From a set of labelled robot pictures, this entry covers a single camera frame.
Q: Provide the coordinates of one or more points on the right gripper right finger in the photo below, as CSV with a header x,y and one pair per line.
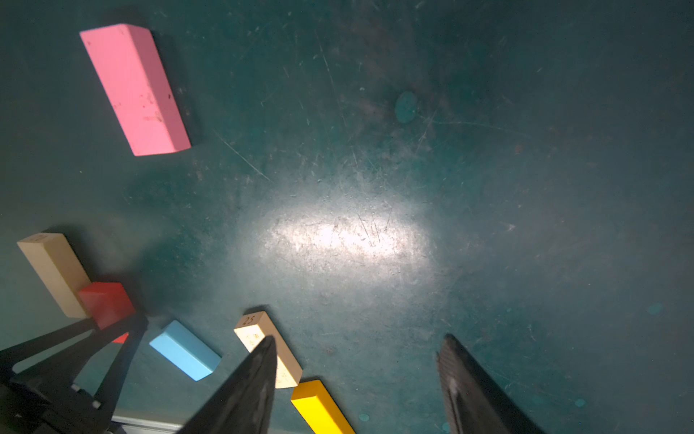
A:
x,y
474,403

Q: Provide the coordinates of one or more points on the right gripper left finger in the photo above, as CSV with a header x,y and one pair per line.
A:
x,y
243,404

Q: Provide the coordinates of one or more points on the natural wood block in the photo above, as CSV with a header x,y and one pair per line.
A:
x,y
252,329
58,267

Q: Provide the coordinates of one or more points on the red block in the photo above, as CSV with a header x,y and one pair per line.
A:
x,y
107,303

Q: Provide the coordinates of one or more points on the pink block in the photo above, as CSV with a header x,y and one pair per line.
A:
x,y
132,74

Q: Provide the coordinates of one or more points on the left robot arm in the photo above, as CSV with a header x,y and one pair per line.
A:
x,y
38,389

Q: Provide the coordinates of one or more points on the blue block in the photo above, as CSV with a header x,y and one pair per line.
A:
x,y
186,351

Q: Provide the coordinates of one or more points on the yellow block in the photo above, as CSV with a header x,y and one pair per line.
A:
x,y
316,405

